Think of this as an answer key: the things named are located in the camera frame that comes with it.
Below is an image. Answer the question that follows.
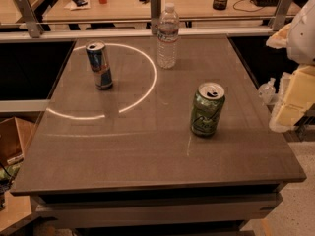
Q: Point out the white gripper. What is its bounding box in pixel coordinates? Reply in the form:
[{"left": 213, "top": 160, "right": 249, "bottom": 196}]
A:
[{"left": 266, "top": 0, "right": 315, "bottom": 133}]

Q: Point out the green soda can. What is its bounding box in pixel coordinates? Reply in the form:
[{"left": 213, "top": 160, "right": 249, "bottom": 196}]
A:
[{"left": 190, "top": 82, "right": 225, "bottom": 137}]

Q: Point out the small clear sanitizer bottle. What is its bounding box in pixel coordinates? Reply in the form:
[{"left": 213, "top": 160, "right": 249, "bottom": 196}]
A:
[{"left": 258, "top": 78, "right": 276, "bottom": 104}]

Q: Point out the clear plastic water bottle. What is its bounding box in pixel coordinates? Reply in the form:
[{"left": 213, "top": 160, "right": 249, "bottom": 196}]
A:
[{"left": 157, "top": 3, "right": 179, "bottom": 69}]

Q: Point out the blue silver energy drink can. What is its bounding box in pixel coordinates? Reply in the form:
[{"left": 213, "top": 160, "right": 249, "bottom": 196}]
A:
[{"left": 86, "top": 40, "right": 113, "bottom": 90}]

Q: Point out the brown cardboard box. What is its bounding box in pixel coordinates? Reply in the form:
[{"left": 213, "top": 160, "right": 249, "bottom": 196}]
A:
[{"left": 0, "top": 117, "right": 35, "bottom": 166}]

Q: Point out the right metal bracket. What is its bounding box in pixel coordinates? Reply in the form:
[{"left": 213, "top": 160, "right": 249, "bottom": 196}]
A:
[{"left": 269, "top": 0, "right": 293, "bottom": 31}]

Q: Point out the metal bracket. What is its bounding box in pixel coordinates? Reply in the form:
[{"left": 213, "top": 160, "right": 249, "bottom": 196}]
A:
[
  {"left": 14, "top": 0, "right": 43, "bottom": 38},
  {"left": 269, "top": 0, "right": 293, "bottom": 31},
  {"left": 150, "top": 0, "right": 161, "bottom": 34}
]

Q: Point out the black cable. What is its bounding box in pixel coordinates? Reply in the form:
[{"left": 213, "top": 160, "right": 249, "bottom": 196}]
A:
[{"left": 232, "top": 0, "right": 265, "bottom": 13}]

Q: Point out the middle metal bracket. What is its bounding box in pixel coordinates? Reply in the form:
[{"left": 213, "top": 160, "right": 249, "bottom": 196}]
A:
[{"left": 150, "top": 0, "right": 161, "bottom": 34}]

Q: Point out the left metal bracket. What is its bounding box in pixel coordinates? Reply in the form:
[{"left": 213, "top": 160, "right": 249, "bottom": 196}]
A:
[{"left": 14, "top": 0, "right": 43, "bottom": 38}]

